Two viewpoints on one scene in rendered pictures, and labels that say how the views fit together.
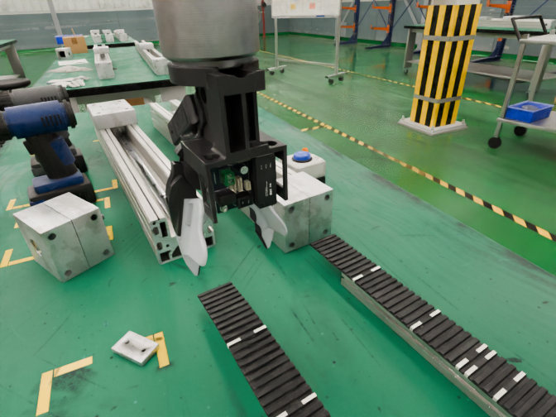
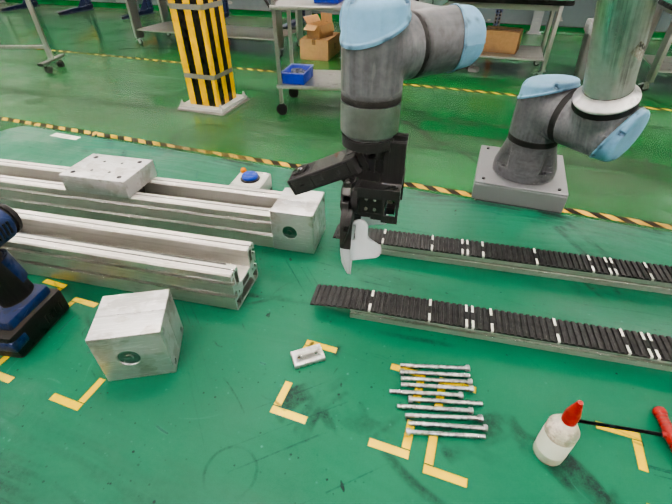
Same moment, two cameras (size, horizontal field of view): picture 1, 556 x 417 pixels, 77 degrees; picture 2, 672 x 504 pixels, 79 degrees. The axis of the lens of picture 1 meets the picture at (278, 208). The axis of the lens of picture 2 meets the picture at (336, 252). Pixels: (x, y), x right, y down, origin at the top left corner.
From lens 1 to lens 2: 48 cm
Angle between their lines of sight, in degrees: 39
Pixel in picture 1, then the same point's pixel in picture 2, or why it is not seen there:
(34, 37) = not seen: outside the picture
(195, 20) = (393, 118)
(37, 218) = (126, 327)
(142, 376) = (333, 363)
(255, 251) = (293, 263)
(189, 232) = (354, 243)
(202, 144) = (369, 183)
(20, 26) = not seen: outside the picture
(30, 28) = not seen: outside the picture
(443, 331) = (443, 243)
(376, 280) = (392, 237)
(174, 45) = (378, 133)
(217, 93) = (402, 152)
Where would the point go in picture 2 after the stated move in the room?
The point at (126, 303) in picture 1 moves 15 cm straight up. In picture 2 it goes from (255, 345) to (242, 277)
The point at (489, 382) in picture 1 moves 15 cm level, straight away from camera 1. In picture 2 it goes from (476, 252) to (456, 211)
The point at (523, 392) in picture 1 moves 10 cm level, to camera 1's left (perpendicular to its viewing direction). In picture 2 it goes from (488, 248) to (463, 272)
